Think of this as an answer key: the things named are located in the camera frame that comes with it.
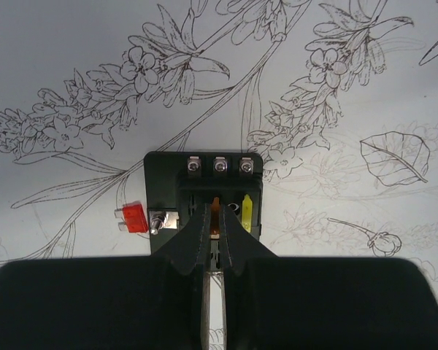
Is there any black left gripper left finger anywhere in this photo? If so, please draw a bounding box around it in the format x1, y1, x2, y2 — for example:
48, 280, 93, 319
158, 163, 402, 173
0, 205, 211, 349

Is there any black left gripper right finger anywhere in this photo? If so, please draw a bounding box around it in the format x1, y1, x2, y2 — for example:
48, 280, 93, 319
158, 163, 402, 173
218, 206, 438, 349

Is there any red blade fuse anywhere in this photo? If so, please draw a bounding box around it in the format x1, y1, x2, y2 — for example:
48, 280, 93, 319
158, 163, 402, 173
114, 201, 149, 233

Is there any yellow blade fuse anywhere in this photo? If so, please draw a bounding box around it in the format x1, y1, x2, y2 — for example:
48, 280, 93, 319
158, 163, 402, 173
241, 194, 253, 233

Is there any orange blade fuse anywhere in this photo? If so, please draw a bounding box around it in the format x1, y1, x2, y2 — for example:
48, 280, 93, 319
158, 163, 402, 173
210, 197, 221, 240

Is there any black fuse box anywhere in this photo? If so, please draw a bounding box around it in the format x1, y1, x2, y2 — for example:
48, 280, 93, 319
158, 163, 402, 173
144, 152, 267, 274

